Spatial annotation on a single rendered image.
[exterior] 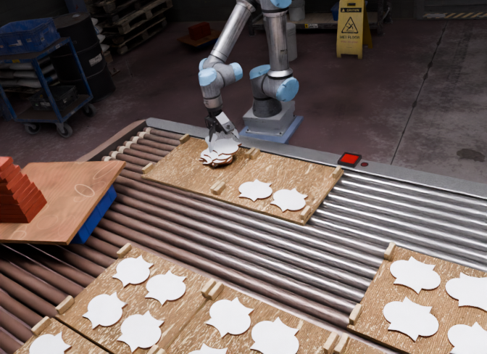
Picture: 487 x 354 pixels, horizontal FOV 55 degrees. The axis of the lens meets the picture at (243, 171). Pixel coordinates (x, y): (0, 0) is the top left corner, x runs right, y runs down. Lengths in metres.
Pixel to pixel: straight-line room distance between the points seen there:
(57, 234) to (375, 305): 1.10
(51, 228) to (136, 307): 0.49
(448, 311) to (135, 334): 0.88
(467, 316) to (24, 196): 1.53
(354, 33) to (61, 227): 4.12
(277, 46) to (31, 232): 1.24
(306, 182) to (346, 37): 3.62
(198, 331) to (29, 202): 0.86
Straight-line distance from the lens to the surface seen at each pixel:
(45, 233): 1.83
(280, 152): 2.09
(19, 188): 1.89
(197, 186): 1.95
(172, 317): 1.48
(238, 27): 2.09
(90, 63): 5.49
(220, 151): 2.02
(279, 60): 2.10
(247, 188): 1.86
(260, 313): 1.42
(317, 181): 1.85
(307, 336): 1.36
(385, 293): 1.45
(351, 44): 5.34
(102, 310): 1.58
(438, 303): 1.44
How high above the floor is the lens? 2.04
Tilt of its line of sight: 34 degrees down
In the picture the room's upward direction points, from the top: 12 degrees counter-clockwise
